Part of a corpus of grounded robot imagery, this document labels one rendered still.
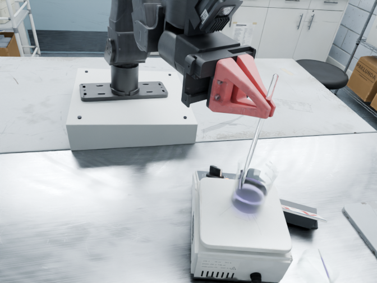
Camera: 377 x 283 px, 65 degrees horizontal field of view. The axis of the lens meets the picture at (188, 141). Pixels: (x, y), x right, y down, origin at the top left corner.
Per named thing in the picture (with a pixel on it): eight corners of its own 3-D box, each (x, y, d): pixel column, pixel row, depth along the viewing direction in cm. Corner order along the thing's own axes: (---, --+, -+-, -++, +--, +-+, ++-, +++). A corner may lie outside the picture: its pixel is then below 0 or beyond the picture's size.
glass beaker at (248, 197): (222, 192, 44) (232, 151, 39) (255, 189, 46) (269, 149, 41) (235, 226, 40) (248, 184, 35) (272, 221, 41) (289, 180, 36)
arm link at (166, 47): (217, 28, 40) (189, 13, 44) (183, 31, 37) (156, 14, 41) (208, 76, 44) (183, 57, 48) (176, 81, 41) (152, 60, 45)
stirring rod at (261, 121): (233, 200, 42) (272, 73, 30) (235, 198, 43) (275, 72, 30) (235, 202, 42) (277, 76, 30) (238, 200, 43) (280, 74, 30)
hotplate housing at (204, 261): (191, 179, 58) (196, 148, 53) (257, 185, 58) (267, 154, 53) (188, 297, 40) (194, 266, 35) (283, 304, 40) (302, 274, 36)
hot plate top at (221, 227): (198, 179, 47) (200, 176, 46) (273, 186, 47) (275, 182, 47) (199, 248, 37) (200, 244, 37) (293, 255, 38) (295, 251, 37)
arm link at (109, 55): (152, 40, 62) (142, 31, 66) (111, 41, 58) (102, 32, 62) (151, 68, 66) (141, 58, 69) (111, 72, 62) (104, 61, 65)
